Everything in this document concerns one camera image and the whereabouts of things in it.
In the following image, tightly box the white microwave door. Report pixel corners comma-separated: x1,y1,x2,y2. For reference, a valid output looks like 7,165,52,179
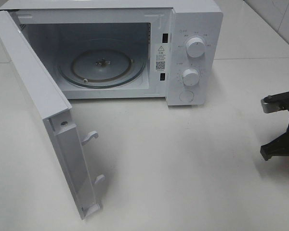
0,11,105,219

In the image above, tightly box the lower white timer knob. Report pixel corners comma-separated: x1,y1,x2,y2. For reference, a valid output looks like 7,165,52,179
182,68,200,87

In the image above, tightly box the glass microwave turntable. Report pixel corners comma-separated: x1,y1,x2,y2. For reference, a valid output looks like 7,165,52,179
58,48,146,89

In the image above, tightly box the white microwave oven body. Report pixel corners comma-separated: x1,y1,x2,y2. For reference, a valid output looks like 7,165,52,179
0,0,223,106

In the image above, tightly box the upper white power knob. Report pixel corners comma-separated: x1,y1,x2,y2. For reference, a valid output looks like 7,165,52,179
186,37,206,58

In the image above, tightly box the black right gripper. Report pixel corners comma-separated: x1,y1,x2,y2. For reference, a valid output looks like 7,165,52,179
260,125,289,161

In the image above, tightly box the round door release button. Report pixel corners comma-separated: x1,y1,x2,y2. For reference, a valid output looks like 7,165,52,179
179,90,194,103

